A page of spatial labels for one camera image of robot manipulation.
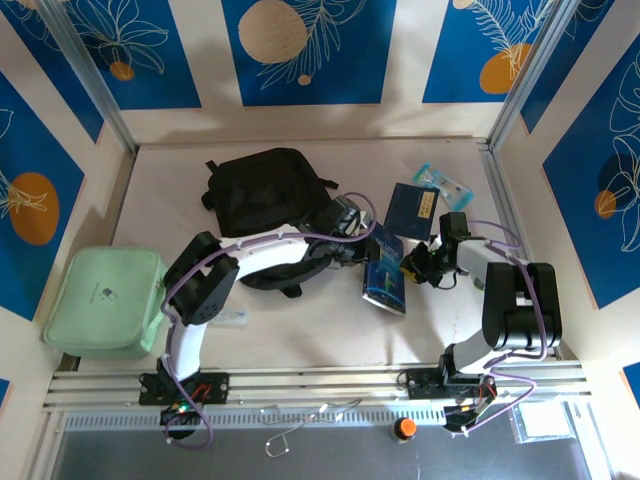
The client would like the Little Prince book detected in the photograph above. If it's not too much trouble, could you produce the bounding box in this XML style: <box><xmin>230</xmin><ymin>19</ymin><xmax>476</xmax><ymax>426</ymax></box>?
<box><xmin>360</xmin><ymin>222</ymin><xmax>407</xmax><ymax>317</ymax></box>

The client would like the small dark blue yellow-label book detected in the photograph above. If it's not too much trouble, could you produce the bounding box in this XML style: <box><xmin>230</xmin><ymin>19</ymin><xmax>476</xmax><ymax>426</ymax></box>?
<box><xmin>383</xmin><ymin>181</ymin><xmax>441</xmax><ymax>241</ymax></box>

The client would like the black backpack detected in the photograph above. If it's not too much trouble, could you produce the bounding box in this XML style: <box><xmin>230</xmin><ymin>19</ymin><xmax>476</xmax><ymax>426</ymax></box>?
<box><xmin>201</xmin><ymin>147</ymin><xmax>341</xmax><ymax>300</ymax></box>

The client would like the small clear plastic packet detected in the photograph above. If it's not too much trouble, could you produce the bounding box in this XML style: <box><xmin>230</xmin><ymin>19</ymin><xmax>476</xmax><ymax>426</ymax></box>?
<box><xmin>212</xmin><ymin>307</ymin><xmax>250</xmax><ymax>330</ymax></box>

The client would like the mint green pencil case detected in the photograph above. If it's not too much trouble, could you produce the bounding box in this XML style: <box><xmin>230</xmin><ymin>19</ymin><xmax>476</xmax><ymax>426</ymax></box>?
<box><xmin>40</xmin><ymin>245</ymin><xmax>171</xmax><ymax>359</ymax></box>

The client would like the light blue plastic packet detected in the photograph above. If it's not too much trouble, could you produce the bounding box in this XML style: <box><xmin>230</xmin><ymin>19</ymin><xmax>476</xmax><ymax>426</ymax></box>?
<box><xmin>413</xmin><ymin>163</ymin><xmax>475</xmax><ymax>212</ymax></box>

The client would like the black right base connector block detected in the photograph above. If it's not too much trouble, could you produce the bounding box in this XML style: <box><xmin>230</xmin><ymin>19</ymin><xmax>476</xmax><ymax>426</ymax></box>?
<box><xmin>443</xmin><ymin>402</ymin><xmax>494</xmax><ymax>434</ymax></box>

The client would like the black base connector block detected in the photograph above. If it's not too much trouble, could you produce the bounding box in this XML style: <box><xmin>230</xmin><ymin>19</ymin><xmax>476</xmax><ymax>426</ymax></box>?
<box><xmin>443</xmin><ymin>402</ymin><xmax>494</xmax><ymax>434</ymax></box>
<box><xmin>159</xmin><ymin>403</ymin><xmax>199</xmax><ymax>426</ymax></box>

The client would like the orange emergency stop button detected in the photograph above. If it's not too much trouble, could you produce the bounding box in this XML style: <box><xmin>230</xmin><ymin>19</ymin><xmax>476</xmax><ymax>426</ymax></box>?
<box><xmin>389</xmin><ymin>418</ymin><xmax>417</xmax><ymax>445</ymax></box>

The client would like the clear bag with white card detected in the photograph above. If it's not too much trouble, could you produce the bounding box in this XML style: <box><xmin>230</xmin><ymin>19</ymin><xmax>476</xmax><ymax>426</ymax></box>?
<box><xmin>507</xmin><ymin>399</ymin><xmax>576</xmax><ymax>444</ymax></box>

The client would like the black left base connector block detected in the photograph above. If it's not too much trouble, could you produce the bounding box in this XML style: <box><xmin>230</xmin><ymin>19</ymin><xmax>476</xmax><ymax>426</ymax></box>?
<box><xmin>159</xmin><ymin>403</ymin><xmax>199</xmax><ymax>426</ymax></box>

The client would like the aluminium side rail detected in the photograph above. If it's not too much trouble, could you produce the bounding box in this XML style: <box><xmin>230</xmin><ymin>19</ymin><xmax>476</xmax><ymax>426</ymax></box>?
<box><xmin>477</xmin><ymin>139</ymin><xmax>566</xmax><ymax>361</ymax></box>

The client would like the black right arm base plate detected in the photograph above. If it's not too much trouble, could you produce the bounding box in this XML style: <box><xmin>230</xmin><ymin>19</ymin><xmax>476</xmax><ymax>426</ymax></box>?
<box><xmin>407</xmin><ymin>367</ymin><xmax>496</xmax><ymax>401</ymax></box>

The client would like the aluminium table edge rail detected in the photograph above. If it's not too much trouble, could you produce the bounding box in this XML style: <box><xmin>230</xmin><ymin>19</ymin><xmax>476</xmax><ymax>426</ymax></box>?
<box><xmin>42</xmin><ymin>362</ymin><xmax>586</xmax><ymax>411</ymax></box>

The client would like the white wire with hook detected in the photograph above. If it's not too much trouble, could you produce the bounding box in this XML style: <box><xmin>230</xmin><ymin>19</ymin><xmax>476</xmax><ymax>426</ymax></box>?
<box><xmin>258</xmin><ymin>398</ymin><xmax>364</xmax><ymax>459</ymax></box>

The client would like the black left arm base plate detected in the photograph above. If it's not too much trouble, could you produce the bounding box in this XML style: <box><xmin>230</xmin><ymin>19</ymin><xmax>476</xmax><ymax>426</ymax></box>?
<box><xmin>138</xmin><ymin>372</ymin><xmax>231</xmax><ymax>406</ymax></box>

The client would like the aluminium frame post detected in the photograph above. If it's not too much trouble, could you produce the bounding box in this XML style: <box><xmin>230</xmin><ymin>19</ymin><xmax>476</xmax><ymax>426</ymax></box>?
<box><xmin>487</xmin><ymin>0</ymin><xmax>589</xmax><ymax>151</ymax></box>
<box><xmin>37</xmin><ymin>0</ymin><xmax>139</xmax><ymax>154</ymax></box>

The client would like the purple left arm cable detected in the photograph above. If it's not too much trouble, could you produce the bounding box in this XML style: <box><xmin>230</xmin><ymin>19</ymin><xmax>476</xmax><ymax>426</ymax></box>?
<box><xmin>160</xmin><ymin>192</ymin><xmax>379</xmax><ymax>450</ymax></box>

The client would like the grey slotted cable duct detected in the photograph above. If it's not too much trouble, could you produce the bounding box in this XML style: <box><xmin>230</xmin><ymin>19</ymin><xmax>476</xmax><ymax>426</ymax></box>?
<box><xmin>62</xmin><ymin>407</ymin><xmax>451</xmax><ymax>432</ymax></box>

